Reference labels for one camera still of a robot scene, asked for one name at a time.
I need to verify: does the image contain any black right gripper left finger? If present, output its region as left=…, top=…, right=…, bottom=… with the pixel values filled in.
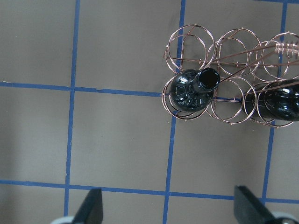
left=73, top=188, right=103, bottom=224

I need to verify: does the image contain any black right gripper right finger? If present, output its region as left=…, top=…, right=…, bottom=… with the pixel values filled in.
left=234, top=186, right=276, bottom=224

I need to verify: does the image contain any dark wine bottle in basket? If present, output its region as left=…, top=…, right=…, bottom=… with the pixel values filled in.
left=170, top=68, right=220, bottom=112

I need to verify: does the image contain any copper wire wine basket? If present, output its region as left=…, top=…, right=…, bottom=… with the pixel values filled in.
left=161, top=24, right=299, bottom=128

